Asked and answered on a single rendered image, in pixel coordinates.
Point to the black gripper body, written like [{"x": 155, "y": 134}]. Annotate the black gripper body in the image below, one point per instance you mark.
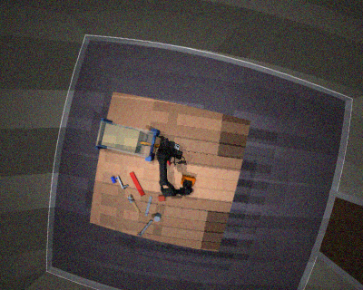
[{"x": 178, "y": 154}]

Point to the grey metal crank handle with blue knob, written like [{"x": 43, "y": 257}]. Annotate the grey metal crank handle with blue knob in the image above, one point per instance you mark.
[{"x": 114, "y": 180}]

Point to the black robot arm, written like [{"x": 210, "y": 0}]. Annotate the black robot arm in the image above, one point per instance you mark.
[{"x": 163, "y": 154}]

